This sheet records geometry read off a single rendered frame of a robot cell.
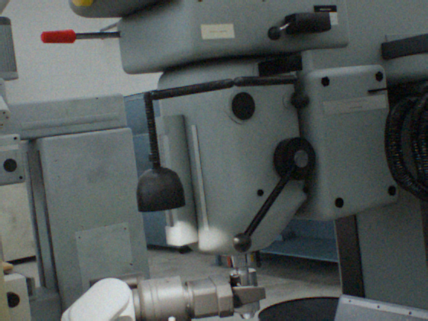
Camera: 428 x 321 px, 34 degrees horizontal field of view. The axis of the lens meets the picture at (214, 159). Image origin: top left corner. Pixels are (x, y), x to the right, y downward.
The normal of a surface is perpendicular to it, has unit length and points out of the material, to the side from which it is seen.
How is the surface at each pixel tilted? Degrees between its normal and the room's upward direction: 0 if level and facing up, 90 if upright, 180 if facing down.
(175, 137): 90
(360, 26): 90
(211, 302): 90
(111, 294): 43
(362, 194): 90
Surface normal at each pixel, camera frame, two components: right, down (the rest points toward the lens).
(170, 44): -0.82, 0.13
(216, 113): -0.09, 0.07
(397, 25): 0.56, -0.03
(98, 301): 0.02, -0.70
